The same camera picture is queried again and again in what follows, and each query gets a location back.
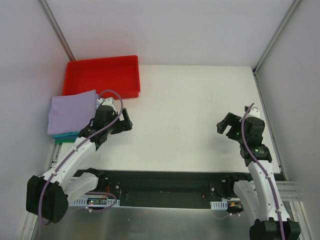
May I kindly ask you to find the purple t-shirt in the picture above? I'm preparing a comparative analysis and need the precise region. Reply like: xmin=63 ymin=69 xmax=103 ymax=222
xmin=47 ymin=90 xmax=97 ymax=135

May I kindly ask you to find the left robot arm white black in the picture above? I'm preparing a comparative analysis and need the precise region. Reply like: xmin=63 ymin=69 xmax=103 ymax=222
xmin=25 ymin=105 xmax=133 ymax=226

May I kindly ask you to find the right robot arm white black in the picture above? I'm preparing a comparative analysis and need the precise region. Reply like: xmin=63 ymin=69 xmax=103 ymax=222
xmin=216 ymin=109 xmax=301 ymax=240

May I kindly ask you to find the red plastic bin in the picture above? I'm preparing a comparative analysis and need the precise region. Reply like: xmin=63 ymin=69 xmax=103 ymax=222
xmin=62 ymin=55 xmax=141 ymax=99

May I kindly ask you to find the folded teal shirt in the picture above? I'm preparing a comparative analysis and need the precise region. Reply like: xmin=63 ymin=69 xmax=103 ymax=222
xmin=52 ymin=132 xmax=79 ymax=141

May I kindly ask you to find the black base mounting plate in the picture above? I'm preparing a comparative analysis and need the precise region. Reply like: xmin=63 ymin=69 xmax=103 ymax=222
xmin=94 ymin=170 xmax=253 ymax=209

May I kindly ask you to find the folded green shirt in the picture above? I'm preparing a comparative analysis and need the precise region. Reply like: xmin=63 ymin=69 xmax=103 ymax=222
xmin=54 ymin=139 xmax=76 ymax=144

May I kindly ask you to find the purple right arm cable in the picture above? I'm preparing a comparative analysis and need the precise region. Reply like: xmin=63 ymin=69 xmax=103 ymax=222
xmin=240 ymin=102 xmax=287 ymax=240

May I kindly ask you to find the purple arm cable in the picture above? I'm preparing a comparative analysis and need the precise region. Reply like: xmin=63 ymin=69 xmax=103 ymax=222
xmin=37 ymin=89 xmax=125 ymax=226
xmin=240 ymin=102 xmax=287 ymax=240

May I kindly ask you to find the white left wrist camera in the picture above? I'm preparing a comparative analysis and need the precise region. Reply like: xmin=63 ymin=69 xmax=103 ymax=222
xmin=96 ymin=97 xmax=116 ymax=109

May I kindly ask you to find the right aluminium frame post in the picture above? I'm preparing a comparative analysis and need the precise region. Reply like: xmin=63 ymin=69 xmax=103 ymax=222
xmin=252 ymin=0 xmax=303 ymax=76

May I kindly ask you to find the aluminium frame post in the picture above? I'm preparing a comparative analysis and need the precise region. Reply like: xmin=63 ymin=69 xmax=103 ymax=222
xmin=37 ymin=0 xmax=76 ymax=61
xmin=252 ymin=0 xmax=303 ymax=76

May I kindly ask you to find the right white cable duct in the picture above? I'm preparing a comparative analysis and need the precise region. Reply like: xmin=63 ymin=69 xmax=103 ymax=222
xmin=210 ymin=201 xmax=228 ymax=211

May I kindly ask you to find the white cable duct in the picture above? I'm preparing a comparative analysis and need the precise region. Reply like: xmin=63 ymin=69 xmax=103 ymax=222
xmin=69 ymin=196 xmax=120 ymax=208
xmin=210 ymin=201 xmax=228 ymax=211

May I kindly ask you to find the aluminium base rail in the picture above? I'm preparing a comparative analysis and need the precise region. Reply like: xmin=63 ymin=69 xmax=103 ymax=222
xmin=276 ymin=181 xmax=302 ymax=202

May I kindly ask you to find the left white cable duct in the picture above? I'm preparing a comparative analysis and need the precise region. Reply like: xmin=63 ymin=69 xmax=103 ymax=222
xmin=69 ymin=196 xmax=120 ymax=208

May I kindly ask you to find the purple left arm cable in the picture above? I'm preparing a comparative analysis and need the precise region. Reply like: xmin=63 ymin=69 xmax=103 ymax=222
xmin=37 ymin=89 xmax=125 ymax=226

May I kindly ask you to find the left aluminium frame post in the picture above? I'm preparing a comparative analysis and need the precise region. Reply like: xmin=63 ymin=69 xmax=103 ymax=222
xmin=37 ymin=0 xmax=76 ymax=61

